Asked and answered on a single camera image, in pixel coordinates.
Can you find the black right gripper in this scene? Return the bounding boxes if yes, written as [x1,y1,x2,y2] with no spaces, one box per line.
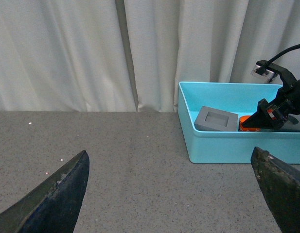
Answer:
[241,65,300,130]

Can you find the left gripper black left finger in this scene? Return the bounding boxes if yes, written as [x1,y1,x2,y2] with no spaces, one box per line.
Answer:
[0,150,89,233]

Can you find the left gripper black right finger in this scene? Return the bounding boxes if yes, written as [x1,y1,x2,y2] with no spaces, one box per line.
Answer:
[250,147,300,233]

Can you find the orange cylinder with white numbers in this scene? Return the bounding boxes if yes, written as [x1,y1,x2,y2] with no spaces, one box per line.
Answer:
[238,116,261,133]

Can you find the gray block with square hole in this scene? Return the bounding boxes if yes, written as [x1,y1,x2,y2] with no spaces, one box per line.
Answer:
[194,106,238,132]

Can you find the light blue plastic box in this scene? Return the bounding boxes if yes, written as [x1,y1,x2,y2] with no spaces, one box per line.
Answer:
[178,82,300,164]

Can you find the white pleated curtain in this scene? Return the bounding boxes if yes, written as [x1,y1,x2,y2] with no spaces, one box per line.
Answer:
[0,0,300,112]

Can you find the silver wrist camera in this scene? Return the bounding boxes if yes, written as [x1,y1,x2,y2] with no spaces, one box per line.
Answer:
[251,60,278,83]

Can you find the black camera cable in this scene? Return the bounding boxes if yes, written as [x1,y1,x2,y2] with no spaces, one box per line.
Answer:
[266,35,300,66]

